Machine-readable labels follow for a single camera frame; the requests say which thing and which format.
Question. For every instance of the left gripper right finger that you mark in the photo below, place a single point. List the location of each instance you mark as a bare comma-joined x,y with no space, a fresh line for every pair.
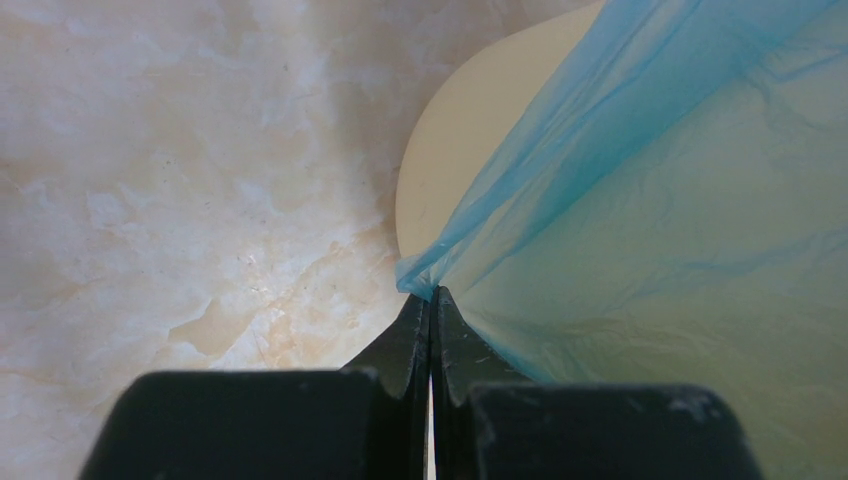
492,422

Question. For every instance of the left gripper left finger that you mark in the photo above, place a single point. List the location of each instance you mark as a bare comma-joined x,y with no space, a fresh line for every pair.
365,420

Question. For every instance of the blue plastic trash bag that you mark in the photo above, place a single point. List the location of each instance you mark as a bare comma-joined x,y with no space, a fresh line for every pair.
671,206

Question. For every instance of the yellow capybara trash bin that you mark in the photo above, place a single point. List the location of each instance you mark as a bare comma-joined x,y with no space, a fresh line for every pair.
468,118

